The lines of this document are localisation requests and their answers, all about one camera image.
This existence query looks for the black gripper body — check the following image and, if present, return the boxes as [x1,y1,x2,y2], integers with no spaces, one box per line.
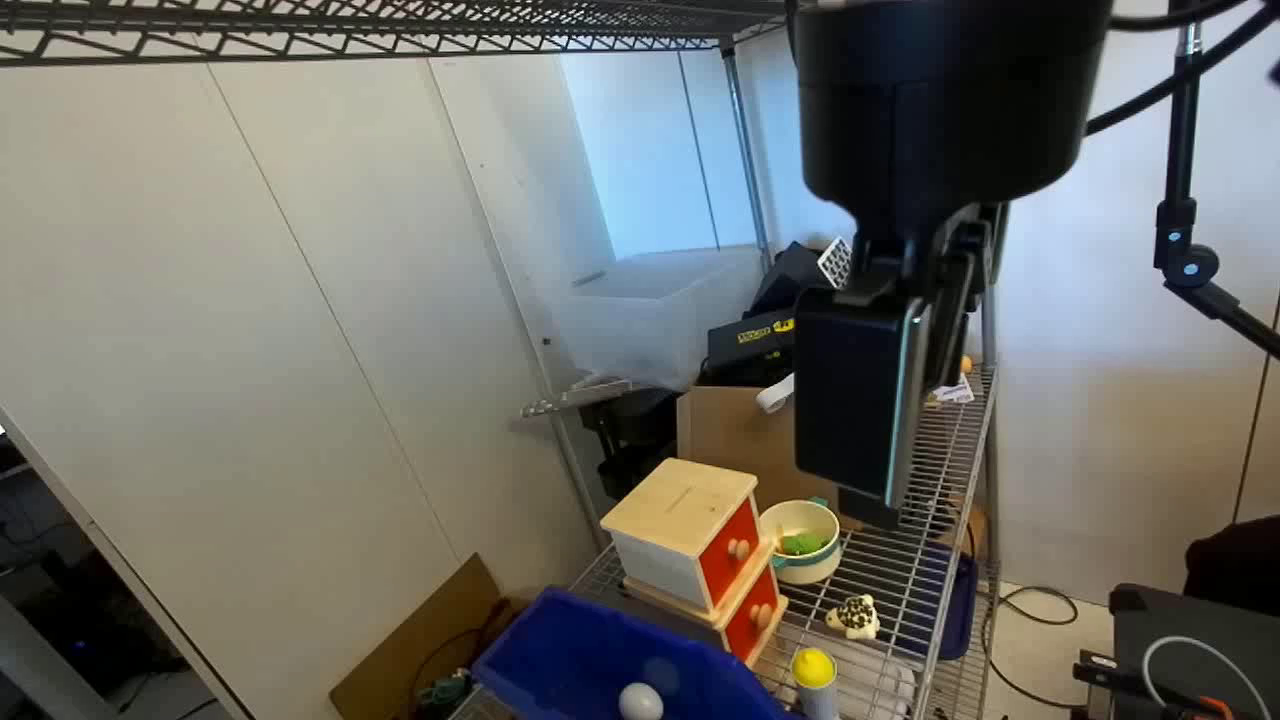
[790,290,938,527]

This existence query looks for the red drawer with wooden knob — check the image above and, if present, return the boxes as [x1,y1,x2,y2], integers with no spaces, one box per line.
[720,563,790,666]
[696,496,767,609]

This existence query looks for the wooden two-drawer cabinet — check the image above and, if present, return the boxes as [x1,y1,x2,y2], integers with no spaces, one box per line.
[597,457,790,666]

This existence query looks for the orange yellow toy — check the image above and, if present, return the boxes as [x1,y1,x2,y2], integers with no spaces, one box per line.
[932,351,982,412]

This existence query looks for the black case yellow logo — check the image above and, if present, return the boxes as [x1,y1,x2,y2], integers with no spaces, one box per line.
[696,302,805,393]

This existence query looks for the brown cardboard box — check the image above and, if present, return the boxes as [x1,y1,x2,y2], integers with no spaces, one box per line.
[673,379,845,511]

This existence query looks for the black fabric bundle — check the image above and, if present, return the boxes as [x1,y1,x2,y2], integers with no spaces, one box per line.
[752,235,854,322]

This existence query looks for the white keyboard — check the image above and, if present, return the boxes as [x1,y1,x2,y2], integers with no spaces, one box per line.
[813,235,858,290]

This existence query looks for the black white spotted toy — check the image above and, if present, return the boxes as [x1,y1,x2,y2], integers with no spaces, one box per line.
[819,592,883,645]

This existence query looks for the black boxy object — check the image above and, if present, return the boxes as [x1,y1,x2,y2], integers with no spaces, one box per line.
[581,387,683,502]

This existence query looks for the clear plastic storage bin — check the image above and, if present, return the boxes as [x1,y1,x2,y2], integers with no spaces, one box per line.
[536,245,771,395]

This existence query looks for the light blue tube yellow cap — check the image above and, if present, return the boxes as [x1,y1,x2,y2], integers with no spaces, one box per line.
[787,645,845,720]

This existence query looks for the blue plastic bin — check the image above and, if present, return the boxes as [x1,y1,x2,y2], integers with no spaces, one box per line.
[468,582,790,720]

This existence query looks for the brown flat board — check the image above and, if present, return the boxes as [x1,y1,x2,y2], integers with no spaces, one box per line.
[326,551,512,720]

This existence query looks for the white plastic handle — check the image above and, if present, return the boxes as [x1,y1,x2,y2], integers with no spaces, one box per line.
[752,372,799,414]

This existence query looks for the white bowl teal handles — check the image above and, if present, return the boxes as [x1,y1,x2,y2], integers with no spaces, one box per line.
[754,496,849,586]

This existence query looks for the black floor cable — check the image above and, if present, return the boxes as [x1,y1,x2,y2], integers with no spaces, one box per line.
[977,578,1087,717]

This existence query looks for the silver metal rail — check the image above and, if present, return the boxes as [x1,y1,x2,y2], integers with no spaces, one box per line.
[512,374,647,430]

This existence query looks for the white toy knife yellow handle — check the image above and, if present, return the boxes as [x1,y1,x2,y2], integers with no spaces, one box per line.
[616,680,668,720]

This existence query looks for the black clamp orange handle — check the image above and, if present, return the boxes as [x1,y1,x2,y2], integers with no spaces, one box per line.
[1070,646,1237,720]

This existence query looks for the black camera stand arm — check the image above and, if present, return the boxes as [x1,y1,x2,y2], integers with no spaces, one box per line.
[1151,0,1280,362]

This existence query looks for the white cable loop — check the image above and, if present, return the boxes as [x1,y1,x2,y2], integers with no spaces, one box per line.
[1140,626,1271,720]

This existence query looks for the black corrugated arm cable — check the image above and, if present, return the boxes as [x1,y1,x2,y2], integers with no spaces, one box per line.
[1084,0,1280,137]

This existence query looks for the silver wire shelf rack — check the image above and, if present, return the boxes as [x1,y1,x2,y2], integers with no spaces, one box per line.
[0,0,1003,720]

